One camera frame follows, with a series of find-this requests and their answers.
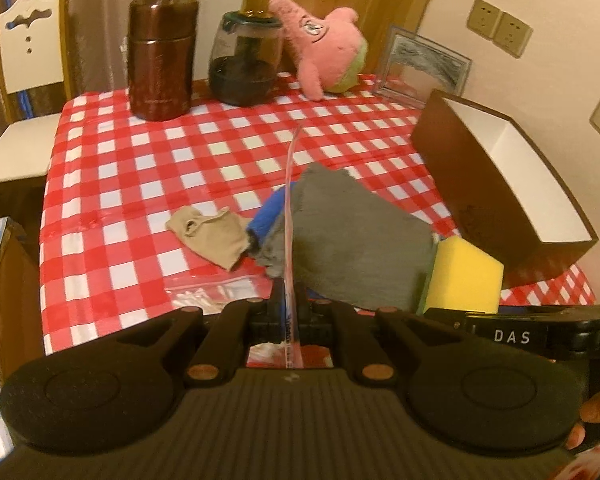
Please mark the brown metal canister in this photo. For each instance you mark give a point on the brown metal canister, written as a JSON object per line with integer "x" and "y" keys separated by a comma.
{"x": 160, "y": 60}

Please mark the white wooden chair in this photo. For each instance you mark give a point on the white wooden chair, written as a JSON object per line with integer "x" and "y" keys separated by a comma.
{"x": 25, "y": 60}

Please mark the pink starfish plush toy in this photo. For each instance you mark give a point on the pink starfish plush toy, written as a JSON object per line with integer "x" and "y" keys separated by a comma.
{"x": 325, "y": 45}

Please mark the beige curtain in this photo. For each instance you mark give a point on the beige curtain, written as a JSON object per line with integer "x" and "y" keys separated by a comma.
{"x": 92, "y": 20}

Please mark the red white checked tablecloth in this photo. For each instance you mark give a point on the red white checked tablecloth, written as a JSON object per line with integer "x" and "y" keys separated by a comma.
{"x": 130, "y": 185}

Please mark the grey cloth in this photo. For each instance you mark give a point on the grey cloth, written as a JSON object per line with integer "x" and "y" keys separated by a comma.
{"x": 350, "y": 230}

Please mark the glass jar dark base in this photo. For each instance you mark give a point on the glass jar dark base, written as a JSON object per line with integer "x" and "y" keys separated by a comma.
{"x": 242, "y": 80}

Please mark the blue fleece cloth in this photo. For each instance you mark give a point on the blue fleece cloth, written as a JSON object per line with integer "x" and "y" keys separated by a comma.
{"x": 271, "y": 210}

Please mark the beige sock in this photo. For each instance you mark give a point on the beige sock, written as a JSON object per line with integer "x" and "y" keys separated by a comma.
{"x": 215, "y": 240}

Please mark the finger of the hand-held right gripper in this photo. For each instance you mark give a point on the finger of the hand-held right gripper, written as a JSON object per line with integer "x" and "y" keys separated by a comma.
{"x": 452, "y": 319}

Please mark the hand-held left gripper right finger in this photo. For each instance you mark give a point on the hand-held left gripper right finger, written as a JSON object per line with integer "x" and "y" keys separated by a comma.
{"x": 307, "y": 316}

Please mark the yellow sponge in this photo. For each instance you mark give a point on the yellow sponge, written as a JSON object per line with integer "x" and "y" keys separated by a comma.
{"x": 467, "y": 275}

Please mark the bag of cotton swabs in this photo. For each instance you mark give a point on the bag of cotton swabs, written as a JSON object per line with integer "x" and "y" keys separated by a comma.
{"x": 205, "y": 300}

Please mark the brown box white inside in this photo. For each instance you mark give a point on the brown box white inside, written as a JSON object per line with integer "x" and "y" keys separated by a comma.
{"x": 460, "y": 160}

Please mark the clear zip bag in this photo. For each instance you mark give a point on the clear zip bag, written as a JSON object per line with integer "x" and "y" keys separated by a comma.
{"x": 289, "y": 240}

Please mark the silver picture frame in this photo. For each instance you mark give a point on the silver picture frame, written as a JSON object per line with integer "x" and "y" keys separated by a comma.
{"x": 420, "y": 65}

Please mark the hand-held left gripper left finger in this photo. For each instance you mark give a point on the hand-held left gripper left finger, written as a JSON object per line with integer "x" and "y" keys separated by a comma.
{"x": 276, "y": 310}

